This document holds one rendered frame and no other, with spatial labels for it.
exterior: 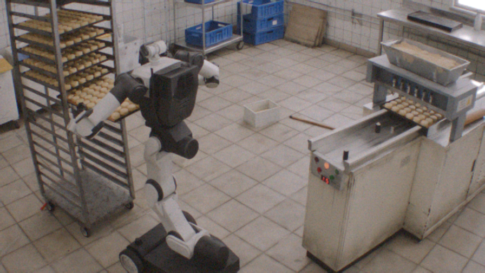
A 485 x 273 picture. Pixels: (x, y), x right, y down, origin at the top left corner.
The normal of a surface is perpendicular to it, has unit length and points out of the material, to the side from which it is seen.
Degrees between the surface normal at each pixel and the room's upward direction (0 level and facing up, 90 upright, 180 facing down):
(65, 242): 0
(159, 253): 0
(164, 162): 91
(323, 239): 90
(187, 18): 90
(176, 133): 44
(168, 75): 1
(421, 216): 90
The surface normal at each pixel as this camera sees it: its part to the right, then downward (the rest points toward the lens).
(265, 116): 0.52, 0.41
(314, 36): -0.64, -0.04
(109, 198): 0.00, -0.88
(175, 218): 0.67, -0.25
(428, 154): -0.80, 0.29
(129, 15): 0.71, 0.34
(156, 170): -0.59, 0.39
